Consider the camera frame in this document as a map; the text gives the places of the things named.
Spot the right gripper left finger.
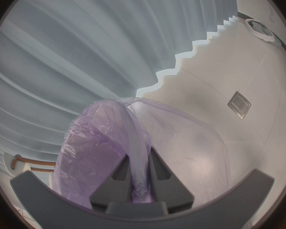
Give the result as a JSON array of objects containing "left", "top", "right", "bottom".
[{"left": 89, "top": 154, "right": 134, "bottom": 210}]

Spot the white trash bin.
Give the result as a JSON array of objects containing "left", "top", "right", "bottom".
[{"left": 150, "top": 128, "right": 229, "bottom": 200}]

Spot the wooden chair white cushion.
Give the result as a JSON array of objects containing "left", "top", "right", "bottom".
[{"left": 3, "top": 153, "right": 56, "bottom": 190}]

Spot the pale blue curtain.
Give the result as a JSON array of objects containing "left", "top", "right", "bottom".
[{"left": 0, "top": 0, "right": 239, "bottom": 166}]

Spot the pale blue tub white rim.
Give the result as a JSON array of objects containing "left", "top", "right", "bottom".
[{"left": 245, "top": 18, "right": 282, "bottom": 48}]

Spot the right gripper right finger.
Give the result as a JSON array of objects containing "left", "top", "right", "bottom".
[{"left": 148, "top": 146, "right": 194, "bottom": 211}]

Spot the purple plastic bag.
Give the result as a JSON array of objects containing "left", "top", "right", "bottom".
[{"left": 51, "top": 97, "right": 230, "bottom": 210}]

